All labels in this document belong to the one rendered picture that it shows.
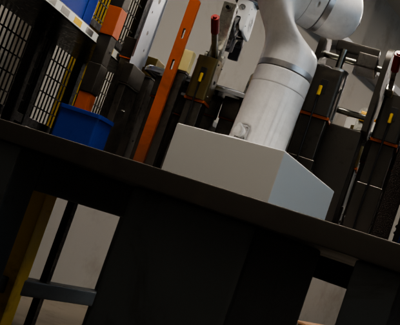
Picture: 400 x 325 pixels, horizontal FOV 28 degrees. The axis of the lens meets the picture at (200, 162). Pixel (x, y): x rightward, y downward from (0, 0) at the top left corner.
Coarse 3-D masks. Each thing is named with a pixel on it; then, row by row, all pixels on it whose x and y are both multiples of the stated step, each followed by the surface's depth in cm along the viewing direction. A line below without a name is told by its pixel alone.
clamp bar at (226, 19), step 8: (224, 8) 217; (232, 8) 216; (224, 16) 217; (232, 16) 216; (224, 24) 217; (232, 24) 218; (224, 32) 217; (224, 40) 217; (224, 48) 218; (208, 56) 218
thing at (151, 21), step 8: (152, 0) 236; (152, 8) 238; (160, 8) 244; (152, 16) 240; (160, 16) 246; (144, 24) 235; (152, 24) 242; (144, 32) 238; (152, 32) 244; (144, 40) 240; (152, 40) 246; (136, 48) 236; (144, 48) 242; (136, 56) 238; (144, 56) 244; (136, 64) 240; (144, 64) 245
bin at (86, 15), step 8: (64, 0) 205; (72, 0) 208; (80, 0) 211; (88, 0) 214; (96, 0) 218; (72, 8) 209; (80, 8) 212; (88, 8) 216; (80, 16) 213; (88, 16) 217; (88, 24) 218
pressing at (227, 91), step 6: (150, 66) 227; (156, 66) 226; (150, 72) 235; (156, 72) 234; (162, 72) 225; (186, 78) 223; (186, 84) 237; (216, 84) 222; (216, 90) 229; (222, 90) 221; (228, 90) 220; (234, 90) 220; (222, 96) 236; (228, 96) 232; (234, 96) 228; (240, 96) 219
